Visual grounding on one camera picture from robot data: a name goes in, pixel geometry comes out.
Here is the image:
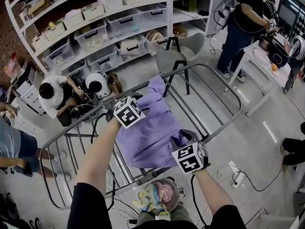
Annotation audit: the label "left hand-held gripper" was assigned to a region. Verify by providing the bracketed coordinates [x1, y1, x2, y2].
[104, 92, 146, 129]

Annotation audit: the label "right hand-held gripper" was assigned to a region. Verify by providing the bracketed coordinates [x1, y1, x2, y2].
[169, 129, 211, 175]

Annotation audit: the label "purple printed shirt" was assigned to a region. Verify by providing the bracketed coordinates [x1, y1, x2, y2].
[115, 76, 189, 169]

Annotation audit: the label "pink garment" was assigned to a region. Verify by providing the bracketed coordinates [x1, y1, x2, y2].
[154, 181, 176, 200]

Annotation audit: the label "grey metal drying rack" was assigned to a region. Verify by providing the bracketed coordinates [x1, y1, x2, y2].
[39, 62, 243, 211]

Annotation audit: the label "rainbow striped garment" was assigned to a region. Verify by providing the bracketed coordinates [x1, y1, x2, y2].
[133, 182, 172, 216]

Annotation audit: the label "person's right forearm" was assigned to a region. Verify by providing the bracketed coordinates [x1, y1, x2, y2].
[192, 168, 233, 216]

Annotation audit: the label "person's left forearm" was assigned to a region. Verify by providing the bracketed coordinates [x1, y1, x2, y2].
[75, 118, 122, 188]

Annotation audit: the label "brown bag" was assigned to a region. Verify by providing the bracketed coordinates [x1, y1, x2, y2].
[107, 73, 124, 95]

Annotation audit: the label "white dome-shaped appliance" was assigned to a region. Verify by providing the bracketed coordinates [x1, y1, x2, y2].
[85, 72, 112, 100]

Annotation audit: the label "person's right sneaker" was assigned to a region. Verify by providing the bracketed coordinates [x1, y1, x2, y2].
[178, 187, 187, 204]

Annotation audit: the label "grey shell chair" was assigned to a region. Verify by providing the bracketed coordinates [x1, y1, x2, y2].
[156, 32, 207, 98]

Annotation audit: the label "grey slatted laundry basket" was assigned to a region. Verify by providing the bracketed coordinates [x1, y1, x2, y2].
[142, 177, 181, 212]

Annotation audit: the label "row of clear storage bins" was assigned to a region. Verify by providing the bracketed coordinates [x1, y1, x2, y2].
[42, 2, 173, 74]

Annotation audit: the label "person's olive trousers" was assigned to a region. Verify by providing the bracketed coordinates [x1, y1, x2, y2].
[137, 203, 191, 224]

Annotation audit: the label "white metal shelving unit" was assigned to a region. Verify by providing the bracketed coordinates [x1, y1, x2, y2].
[4, 0, 215, 79]

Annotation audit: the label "row of cream storage boxes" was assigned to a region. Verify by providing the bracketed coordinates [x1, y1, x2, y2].
[30, 0, 153, 50]

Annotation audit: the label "white table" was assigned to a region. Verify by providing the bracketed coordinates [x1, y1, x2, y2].
[224, 41, 305, 118]

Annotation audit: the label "white drawer cabinet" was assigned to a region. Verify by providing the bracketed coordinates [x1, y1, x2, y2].
[20, 84, 47, 116]

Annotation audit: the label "green storage box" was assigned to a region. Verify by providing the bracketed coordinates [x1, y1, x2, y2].
[182, 0, 199, 13]

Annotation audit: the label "white plate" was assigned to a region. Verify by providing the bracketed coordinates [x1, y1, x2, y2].
[253, 48, 271, 64]

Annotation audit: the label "person's black t-shirt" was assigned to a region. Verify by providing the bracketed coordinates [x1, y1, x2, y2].
[67, 182, 247, 229]

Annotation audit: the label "pink gift bag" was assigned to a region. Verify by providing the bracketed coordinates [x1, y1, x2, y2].
[4, 55, 23, 79]

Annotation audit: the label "black rice cooker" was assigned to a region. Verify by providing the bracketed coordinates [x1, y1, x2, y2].
[259, 33, 305, 69]

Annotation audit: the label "dark glass partition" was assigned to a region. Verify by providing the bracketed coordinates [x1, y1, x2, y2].
[277, 0, 305, 37]

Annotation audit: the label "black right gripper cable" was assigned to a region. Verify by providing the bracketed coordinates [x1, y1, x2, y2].
[190, 174, 211, 229]

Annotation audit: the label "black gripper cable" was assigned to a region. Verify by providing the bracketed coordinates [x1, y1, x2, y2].
[190, 174, 211, 229]
[90, 112, 118, 212]

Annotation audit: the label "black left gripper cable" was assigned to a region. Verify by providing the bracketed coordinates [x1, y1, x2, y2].
[90, 112, 118, 212]

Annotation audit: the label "black floor cable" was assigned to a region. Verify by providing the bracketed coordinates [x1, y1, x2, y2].
[232, 162, 285, 193]

